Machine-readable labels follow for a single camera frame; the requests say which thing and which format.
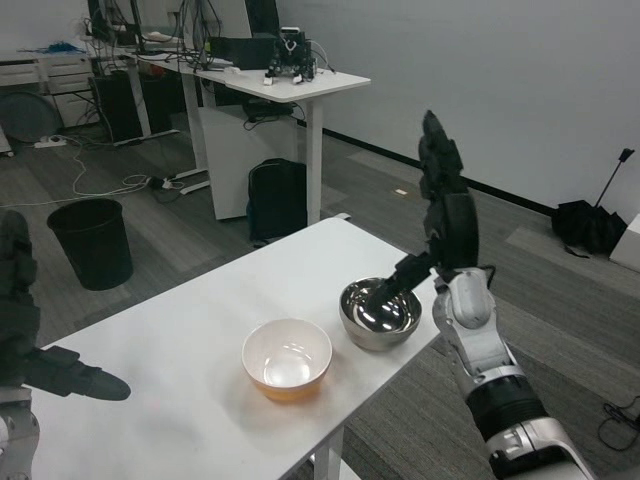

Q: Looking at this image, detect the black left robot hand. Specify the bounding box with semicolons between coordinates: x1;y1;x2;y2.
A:
0;209;133;402

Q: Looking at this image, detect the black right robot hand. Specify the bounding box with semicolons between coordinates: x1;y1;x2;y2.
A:
378;110;482;302

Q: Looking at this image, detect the shiny metal bowl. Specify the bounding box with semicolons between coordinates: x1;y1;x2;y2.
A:
338;276;423;352

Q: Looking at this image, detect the orange bowl white inside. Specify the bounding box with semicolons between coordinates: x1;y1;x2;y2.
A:
241;318;334;404

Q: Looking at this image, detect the black trash bin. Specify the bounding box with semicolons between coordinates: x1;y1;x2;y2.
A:
46;197;135;292

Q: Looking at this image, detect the black folded umbrella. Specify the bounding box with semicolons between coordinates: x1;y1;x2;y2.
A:
550;147;636;260

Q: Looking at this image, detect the white box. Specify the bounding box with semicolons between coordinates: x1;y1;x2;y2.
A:
608;211;640;274

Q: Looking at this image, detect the black backpack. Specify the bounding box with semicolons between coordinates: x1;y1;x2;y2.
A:
246;157;309;247

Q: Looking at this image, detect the white standing desk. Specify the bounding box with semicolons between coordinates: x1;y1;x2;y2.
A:
124;48;373;227

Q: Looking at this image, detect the grey round disc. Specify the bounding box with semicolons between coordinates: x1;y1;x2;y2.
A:
0;90;61;144

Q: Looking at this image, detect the small black robot device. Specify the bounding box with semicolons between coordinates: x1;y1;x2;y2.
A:
262;26;319;86

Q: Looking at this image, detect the black computer tower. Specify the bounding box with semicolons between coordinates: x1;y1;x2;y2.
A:
91;69;145;145

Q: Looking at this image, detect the black box on desk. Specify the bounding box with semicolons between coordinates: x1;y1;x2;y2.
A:
209;33;278;71

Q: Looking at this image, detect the white drawer cabinet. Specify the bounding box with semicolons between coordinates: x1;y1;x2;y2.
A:
0;49;96;129

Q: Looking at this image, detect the black office chair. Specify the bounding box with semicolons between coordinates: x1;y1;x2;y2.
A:
245;0;280;37

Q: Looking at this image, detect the blue items pile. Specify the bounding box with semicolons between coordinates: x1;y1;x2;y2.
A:
18;41;85;56

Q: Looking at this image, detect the white floor cable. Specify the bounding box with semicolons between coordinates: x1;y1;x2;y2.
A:
0;141;152;207

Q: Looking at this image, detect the black under-desk cable tray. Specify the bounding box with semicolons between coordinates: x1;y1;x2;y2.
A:
242;98;297;125

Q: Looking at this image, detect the black floor cable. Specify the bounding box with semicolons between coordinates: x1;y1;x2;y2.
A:
601;394;640;442

